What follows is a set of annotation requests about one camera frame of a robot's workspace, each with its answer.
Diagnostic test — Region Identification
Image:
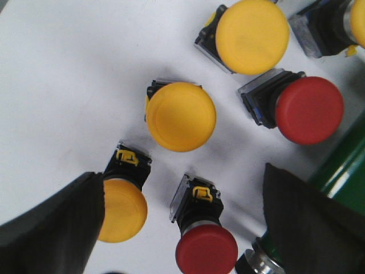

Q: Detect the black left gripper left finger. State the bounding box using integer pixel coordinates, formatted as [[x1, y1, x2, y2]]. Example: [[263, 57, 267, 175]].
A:
[[1, 172, 104, 273]]

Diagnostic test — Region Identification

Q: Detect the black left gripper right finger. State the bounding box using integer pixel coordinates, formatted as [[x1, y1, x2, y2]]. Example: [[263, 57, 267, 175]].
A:
[[263, 163, 364, 273]]

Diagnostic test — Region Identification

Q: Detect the yellow mushroom push button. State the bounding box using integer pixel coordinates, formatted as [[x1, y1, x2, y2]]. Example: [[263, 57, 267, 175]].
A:
[[194, 0, 290, 75], [289, 0, 364, 58], [98, 142, 152, 243], [145, 80, 216, 152]]

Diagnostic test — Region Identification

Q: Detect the green conveyor belt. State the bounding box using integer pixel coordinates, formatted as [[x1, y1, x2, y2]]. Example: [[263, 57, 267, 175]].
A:
[[234, 111, 365, 274]]

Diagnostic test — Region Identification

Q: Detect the red mushroom push button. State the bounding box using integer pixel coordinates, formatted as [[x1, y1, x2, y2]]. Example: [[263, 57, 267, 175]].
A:
[[169, 174, 238, 274], [238, 68, 344, 145]]

